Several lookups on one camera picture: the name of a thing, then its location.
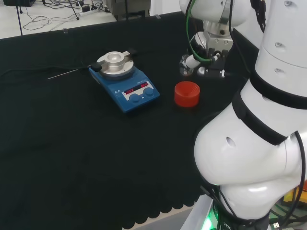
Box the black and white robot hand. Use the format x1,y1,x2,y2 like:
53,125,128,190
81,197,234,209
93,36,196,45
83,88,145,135
183,32,235,79

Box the clear glass round-bottom flask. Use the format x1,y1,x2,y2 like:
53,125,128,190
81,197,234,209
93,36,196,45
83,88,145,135
179,54,195,77

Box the heater with blue base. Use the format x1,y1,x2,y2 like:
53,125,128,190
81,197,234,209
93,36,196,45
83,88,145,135
88,47,161,115

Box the white power strip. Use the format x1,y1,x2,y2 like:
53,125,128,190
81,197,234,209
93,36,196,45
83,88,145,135
79,9,98,17

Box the black tripod leg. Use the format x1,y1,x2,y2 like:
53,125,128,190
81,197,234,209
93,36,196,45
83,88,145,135
68,0,81,21

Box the thin metal probe rod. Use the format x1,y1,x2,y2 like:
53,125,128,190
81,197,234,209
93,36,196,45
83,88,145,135
47,68,93,80

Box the yellow stop button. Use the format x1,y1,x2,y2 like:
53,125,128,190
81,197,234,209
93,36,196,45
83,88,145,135
283,185,307,204

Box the black bench cloth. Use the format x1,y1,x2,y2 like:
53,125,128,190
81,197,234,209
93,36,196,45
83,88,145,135
0,11,261,230

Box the black pole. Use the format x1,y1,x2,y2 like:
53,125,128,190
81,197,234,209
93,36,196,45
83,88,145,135
17,0,24,36

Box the green cable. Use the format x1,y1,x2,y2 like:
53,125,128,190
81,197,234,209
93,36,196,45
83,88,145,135
185,0,214,64

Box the red plastic flask ring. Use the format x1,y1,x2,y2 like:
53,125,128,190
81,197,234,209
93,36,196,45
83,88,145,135
174,81,201,108

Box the loose floor cables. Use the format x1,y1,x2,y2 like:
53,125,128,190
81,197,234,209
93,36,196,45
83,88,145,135
23,0,83,32

